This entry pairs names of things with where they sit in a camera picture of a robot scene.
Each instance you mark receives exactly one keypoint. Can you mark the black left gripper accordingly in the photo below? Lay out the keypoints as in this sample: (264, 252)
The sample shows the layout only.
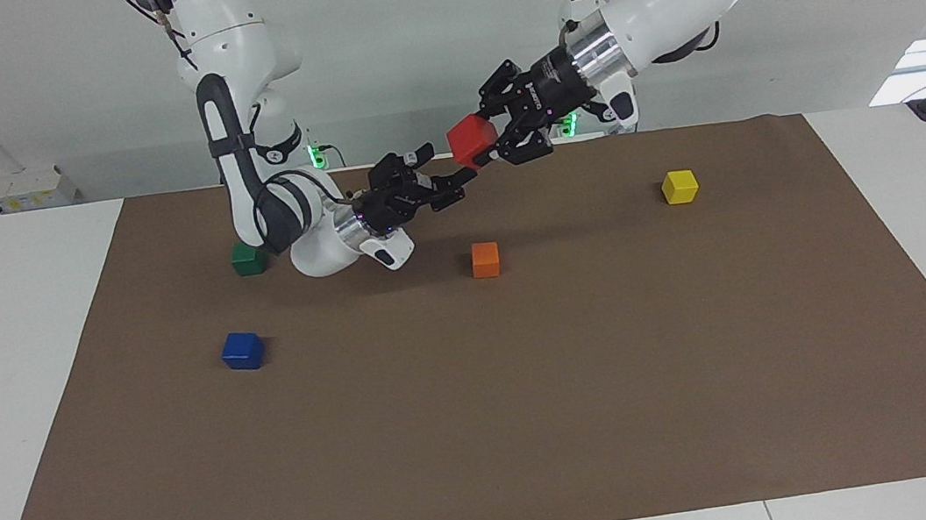
(560, 80)

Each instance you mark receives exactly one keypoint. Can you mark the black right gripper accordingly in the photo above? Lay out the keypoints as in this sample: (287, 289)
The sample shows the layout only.
(390, 207)

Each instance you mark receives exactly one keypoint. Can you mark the red wooden block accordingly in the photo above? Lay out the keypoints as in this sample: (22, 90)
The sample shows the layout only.
(472, 140)

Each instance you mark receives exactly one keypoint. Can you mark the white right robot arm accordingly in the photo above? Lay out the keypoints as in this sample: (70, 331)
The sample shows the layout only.
(234, 49)

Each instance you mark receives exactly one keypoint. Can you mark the orange wooden block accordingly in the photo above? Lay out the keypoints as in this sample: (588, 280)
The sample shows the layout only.
(485, 260)

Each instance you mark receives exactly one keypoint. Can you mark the yellow wooden block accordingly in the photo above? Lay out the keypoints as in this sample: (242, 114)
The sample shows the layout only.
(680, 186)

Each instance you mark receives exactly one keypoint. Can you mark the green wooden block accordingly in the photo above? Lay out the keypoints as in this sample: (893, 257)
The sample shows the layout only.
(248, 260)

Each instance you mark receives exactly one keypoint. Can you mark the blue wooden block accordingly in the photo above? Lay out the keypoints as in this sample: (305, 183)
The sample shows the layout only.
(243, 351)

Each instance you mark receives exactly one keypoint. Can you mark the brown table mat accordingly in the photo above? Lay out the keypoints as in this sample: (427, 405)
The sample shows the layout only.
(532, 393)

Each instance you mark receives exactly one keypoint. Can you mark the white power box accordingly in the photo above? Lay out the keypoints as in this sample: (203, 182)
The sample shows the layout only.
(30, 189)

